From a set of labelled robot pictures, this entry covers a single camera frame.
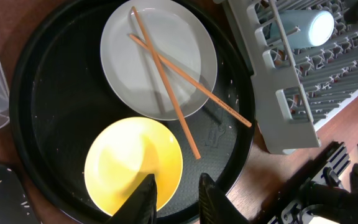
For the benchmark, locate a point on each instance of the wooden chopstick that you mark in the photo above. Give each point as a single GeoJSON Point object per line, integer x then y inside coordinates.
{"type": "Point", "coordinates": [167, 86]}
{"type": "Point", "coordinates": [201, 88]}

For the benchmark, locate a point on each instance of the grey dishwasher rack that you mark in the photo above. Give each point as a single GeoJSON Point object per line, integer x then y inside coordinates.
{"type": "Point", "coordinates": [297, 91]}

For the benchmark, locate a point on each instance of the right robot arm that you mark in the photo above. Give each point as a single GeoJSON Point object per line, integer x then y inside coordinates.
{"type": "Point", "coordinates": [326, 187]}

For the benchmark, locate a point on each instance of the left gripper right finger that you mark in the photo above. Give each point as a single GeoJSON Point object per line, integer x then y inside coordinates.
{"type": "Point", "coordinates": [214, 206]}

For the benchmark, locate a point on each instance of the black rectangular tray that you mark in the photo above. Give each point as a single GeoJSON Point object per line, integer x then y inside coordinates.
{"type": "Point", "coordinates": [2, 196]}

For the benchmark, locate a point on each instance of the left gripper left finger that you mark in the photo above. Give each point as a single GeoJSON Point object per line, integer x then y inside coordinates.
{"type": "Point", "coordinates": [140, 207]}

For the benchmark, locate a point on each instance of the round black serving tray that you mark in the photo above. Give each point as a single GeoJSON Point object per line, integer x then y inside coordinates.
{"type": "Point", "coordinates": [60, 101]}

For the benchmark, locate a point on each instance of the yellow bowl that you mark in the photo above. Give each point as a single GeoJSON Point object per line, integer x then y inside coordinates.
{"type": "Point", "coordinates": [126, 152]}

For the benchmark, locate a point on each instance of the blue cup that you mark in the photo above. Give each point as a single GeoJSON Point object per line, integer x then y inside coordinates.
{"type": "Point", "coordinates": [315, 27]}

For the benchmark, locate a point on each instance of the grey plate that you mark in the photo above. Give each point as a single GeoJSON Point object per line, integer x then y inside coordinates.
{"type": "Point", "coordinates": [176, 33]}

